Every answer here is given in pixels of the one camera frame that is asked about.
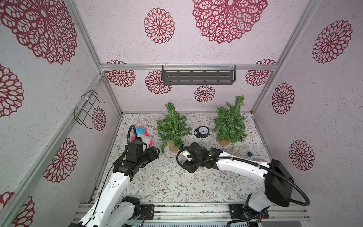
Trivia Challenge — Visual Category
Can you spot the small green christmas tree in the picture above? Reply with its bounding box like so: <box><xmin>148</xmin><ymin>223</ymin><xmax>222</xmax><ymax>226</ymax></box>
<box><xmin>213</xmin><ymin>96</ymin><xmax>246</xmax><ymax>146</ymax></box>
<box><xmin>157</xmin><ymin>102</ymin><xmax>192</xmax><ymax>153</ymax></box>

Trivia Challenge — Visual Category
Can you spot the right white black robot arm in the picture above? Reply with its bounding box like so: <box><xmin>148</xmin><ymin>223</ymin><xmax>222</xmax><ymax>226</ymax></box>
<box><xmin>177</xmin><ymin>142</ymin><xmax>294</xmax><ymax>213</ymax></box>

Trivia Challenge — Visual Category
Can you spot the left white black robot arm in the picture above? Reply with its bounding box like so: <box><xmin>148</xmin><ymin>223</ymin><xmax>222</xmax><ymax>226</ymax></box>
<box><xmin>69</xmin><ymin>138</ymin><xmax>160</xmax><ymax>227</ymax></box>

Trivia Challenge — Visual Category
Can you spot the pink white plush toy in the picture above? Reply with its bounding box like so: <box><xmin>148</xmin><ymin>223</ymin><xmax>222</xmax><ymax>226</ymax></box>
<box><xmin>132</xmin><ymin>126</ymin><xmax>153</xmax><ymax>147</ymax></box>

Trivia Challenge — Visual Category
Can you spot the small black alarm clock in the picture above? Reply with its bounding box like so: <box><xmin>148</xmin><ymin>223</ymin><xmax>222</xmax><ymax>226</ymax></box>
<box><xmin>194</xmin><ymin>126</ymin><xmax>209</xmax><ymax>138</ymax></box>

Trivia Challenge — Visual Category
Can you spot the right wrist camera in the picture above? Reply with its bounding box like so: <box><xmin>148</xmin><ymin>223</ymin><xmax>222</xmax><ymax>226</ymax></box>
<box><xmin>182</xmin><ymin>150</ymin><xmax>193</xmax><ymax>161</ymax></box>

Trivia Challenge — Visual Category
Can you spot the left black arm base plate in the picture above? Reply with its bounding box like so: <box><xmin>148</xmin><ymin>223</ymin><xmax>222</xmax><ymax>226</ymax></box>
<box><xmin>136</xmin><ymin>204</ymin><xmax>155</xmax><ymax>221</ymax></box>

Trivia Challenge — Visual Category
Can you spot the aluminium mounting rail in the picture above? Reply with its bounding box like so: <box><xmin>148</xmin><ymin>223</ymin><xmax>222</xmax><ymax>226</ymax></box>
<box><xmin>73</xmin><ymin>202</ymin><xmax>311</xmax><ymax>222</ymax></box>

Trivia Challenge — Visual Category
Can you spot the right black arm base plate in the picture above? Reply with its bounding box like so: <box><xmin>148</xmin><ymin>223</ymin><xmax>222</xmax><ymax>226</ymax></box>
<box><xmin>228</xmin><ymin>203</ymin><xmax>258</xmax><ymax>219</ymax></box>

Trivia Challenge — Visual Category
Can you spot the grey wall shelf rack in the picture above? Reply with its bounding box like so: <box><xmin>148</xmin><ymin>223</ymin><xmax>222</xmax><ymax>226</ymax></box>
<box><xmin>162</xmin><ymin>65</ymin><xmax>236</xmax><ymax>85</ymax></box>

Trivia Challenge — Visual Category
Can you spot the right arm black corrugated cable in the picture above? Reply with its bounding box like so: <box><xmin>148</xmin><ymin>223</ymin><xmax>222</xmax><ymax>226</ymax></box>
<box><xmin>175</xmin><ymin>148</ymin><xmax>311</xmax><ymax>227</ymax></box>

